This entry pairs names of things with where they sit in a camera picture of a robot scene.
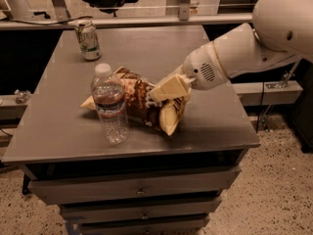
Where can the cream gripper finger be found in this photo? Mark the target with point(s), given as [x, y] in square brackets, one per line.
[176, 73]
[171, 87]

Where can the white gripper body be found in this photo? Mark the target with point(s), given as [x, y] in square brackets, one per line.
[201, 69]

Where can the brown yellow chip bag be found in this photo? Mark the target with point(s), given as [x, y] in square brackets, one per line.
[142, 108]

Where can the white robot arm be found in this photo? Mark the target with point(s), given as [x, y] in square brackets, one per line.
[281, 33]

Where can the clear plastic water bottle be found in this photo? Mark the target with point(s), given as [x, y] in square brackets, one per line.
[108, 94]

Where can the green white soda can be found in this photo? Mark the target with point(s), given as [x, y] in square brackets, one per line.
[88, 40]

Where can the grey drawer cabinet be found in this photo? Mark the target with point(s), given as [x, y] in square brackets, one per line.
[57, 139]

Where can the bottom grey drawer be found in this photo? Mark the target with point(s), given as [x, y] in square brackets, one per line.
[145, 227]

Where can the grey drawer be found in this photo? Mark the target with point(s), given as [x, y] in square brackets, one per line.
[136, 185]
[145, 227]
[136, 210]

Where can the small crumpled clear object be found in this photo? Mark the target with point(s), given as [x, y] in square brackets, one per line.
[22, 96]

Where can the top grey drawer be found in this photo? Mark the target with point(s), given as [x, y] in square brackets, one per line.
[136, 185]

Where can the middle grey drawer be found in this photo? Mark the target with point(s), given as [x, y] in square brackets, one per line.
[136, 210]

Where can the white cylinder post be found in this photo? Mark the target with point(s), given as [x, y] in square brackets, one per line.
[16, 9]

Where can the grey metal rail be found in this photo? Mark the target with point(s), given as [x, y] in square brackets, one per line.
[116, 22]

